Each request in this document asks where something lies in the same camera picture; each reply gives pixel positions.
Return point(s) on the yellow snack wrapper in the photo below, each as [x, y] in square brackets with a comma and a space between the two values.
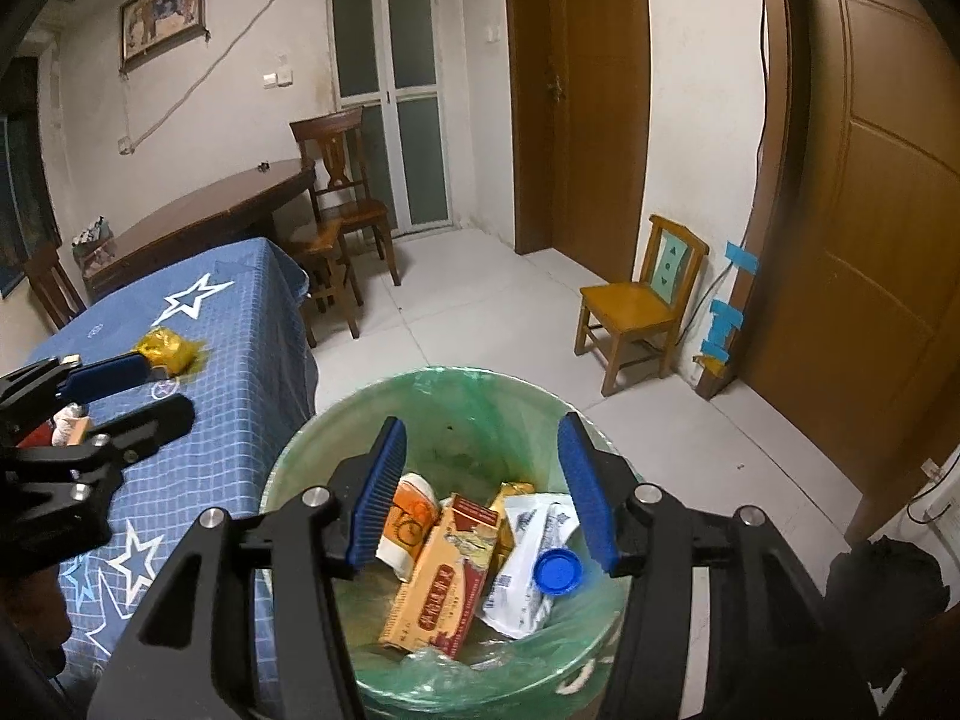
[516, 499]

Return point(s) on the brown cardboard box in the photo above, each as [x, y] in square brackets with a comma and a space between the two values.
[442, 585]

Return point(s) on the carved back wooden chair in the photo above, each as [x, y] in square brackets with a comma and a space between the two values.
[337, 180]

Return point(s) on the yellow plastic wrapper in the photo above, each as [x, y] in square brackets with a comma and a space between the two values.
[169, 349]

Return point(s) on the panelled brown wooden door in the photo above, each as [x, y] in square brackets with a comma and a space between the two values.
[862, 202]

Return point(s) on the white wall switch box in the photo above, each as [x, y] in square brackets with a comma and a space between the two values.
[277, 77]

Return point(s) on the round dark wooden table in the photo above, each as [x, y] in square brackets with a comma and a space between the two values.
[202, 210]

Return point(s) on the blue tape strip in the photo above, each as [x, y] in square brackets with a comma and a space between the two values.
[712, 349]
[742, 259]
[724, 319]

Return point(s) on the plain brown wooden door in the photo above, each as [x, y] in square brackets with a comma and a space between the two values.
[577, 90]

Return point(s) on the framed wall picture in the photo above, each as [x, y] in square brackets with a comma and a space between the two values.
[161, 15]

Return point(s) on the white cloth ball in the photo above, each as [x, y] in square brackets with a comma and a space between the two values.
[71, 424]

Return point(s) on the black bag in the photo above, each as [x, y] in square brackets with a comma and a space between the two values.
[885, 592]

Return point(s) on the frosted glass double door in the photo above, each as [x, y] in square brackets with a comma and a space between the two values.
[390, 82]

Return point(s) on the green lined trash bin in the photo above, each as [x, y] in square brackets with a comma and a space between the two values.
[480, 420]

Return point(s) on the dark wooden chair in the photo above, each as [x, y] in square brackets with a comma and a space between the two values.
[49, 285]

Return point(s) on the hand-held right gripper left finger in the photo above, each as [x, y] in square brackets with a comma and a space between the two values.
[375, 499]

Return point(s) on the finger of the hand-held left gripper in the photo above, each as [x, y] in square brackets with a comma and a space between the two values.
[112, 375]
[150, 427]

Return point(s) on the blue star print tablecloth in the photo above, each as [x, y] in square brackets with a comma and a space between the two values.
[210, 390]

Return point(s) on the crushed orange paper cup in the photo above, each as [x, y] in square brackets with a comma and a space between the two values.
[409, 521]

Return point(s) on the small yellow wooden chair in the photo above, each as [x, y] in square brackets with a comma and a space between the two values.
[637, 307]

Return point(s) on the white wall socket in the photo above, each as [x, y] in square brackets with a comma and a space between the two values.
[124, 142]

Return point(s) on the blue bottle cap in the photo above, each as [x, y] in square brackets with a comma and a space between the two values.
[559, 570]

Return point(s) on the dark window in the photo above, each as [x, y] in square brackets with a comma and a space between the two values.
[22, 187]

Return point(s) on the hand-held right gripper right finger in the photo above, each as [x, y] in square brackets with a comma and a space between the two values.
[589, 499]

